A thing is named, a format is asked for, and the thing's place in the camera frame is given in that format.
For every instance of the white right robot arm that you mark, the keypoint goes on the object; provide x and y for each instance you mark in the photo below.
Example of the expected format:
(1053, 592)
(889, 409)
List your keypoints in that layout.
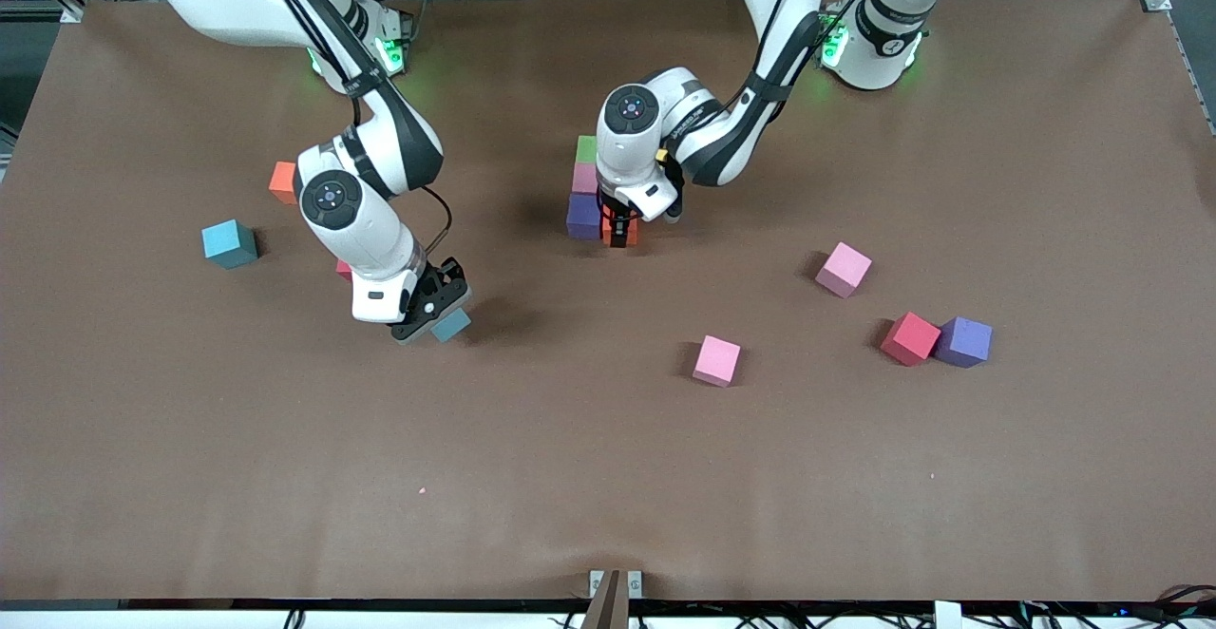
(330, 197)

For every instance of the pink foam cube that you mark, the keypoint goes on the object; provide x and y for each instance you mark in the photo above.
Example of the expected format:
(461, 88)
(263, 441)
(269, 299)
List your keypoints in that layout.
(583, 179)
(844, 268)
(716, 359)

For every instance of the green foam cube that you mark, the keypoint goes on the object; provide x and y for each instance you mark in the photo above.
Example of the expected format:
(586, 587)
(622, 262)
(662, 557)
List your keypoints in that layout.
(586, 149)

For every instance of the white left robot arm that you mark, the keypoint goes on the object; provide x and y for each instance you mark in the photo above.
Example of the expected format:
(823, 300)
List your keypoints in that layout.
(632, 108)

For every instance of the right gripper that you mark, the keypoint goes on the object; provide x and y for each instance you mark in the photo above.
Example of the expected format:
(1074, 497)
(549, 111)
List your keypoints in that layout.
(446, 279)

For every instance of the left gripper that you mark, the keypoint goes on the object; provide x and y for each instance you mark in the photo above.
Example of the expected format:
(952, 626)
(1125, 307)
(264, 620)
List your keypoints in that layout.
(619, 227)

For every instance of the brown table cover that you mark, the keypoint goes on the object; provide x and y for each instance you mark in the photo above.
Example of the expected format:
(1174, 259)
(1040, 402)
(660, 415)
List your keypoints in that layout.
(570, 467)

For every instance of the red foam cube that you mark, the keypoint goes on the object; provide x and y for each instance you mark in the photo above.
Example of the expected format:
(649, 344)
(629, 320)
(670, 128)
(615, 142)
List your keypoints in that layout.
(343, 270)
(909, 337)

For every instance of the small white box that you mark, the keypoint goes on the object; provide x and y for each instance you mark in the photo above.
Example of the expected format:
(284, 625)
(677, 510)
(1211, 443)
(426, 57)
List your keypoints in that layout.
(947, 617)

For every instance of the metal corner clamp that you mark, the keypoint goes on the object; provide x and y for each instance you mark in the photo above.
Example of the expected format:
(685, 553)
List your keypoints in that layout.
(1155, 0)
(72, 13)

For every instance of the blue-violet foam cube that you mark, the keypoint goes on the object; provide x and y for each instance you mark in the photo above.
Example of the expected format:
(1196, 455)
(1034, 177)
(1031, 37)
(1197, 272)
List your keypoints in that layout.
(962, 340)
(581, 216)

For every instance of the cyan foam cube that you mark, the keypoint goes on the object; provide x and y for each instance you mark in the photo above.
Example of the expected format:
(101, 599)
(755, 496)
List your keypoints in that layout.
(453, 327)
(228, 241)

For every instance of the metal mount with brown post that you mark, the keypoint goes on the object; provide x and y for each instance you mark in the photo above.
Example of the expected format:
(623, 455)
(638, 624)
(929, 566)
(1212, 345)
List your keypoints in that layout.
(608, 600)

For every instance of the orange foam cube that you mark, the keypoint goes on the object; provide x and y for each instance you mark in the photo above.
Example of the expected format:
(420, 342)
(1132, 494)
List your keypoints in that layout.
(605, 233)
(282, 182)

